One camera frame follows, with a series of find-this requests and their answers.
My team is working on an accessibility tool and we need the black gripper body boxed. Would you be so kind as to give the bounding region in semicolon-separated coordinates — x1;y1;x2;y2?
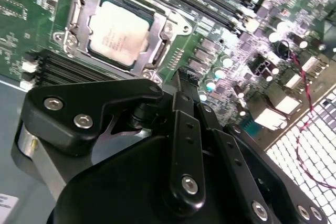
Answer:
44;129;330;224

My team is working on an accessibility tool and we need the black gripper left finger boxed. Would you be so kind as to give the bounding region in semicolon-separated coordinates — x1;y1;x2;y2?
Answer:
10;69;208;210

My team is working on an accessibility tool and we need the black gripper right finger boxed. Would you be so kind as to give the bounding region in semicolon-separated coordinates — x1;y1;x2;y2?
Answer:
187;74;329;224

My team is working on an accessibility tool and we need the silver green CPU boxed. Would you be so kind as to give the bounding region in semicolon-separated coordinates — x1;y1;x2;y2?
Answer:
86;0;155;69

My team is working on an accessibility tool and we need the metal socket cover frame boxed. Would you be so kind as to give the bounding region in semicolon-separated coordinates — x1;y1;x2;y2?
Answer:
76;0;174;77

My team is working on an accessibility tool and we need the thin metal locking lever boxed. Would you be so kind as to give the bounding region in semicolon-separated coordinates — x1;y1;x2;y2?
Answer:
152;35;172;65

